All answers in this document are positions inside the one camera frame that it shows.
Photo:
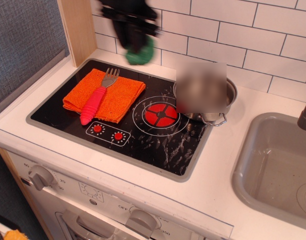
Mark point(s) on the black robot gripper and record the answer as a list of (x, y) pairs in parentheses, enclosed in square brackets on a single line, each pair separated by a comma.
[(132, 20)]

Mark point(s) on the green toy broccoli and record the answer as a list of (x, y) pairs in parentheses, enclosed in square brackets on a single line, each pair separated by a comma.
[(144, 56)]

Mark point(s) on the stainless steel pot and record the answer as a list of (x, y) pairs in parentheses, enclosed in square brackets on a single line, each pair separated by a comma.
[(203, 92)]

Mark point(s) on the orange folded cloth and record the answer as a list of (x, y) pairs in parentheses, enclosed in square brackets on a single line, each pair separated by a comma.
[(116, 102)]

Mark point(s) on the black toy stove top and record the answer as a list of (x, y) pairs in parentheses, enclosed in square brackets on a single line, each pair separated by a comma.
[(152, 135)]

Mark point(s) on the grey left oven knob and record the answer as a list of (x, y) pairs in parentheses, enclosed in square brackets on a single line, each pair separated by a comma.
[(40, 177)]

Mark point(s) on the grey oven knob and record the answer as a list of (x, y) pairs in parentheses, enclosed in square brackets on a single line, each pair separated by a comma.
[(40, 177), (141, 223)]

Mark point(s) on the white toy oven front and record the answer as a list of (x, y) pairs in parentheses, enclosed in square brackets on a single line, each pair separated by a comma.
[(71, 209)]

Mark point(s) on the grey right oven knob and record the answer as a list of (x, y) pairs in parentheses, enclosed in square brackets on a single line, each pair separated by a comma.
[(141, 223)]

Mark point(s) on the grey plastic sink basin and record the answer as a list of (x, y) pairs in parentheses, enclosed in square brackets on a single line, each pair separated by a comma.
[(270, 175)]

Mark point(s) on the orange yellow plush object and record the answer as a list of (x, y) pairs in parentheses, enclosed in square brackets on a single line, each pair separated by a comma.
[(15, 235)]

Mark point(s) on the light wooden side post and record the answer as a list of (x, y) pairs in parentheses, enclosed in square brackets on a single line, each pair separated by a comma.
[(79, 29)]

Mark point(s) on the fork with pink handle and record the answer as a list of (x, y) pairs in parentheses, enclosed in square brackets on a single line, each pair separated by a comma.
[(91, 107)]

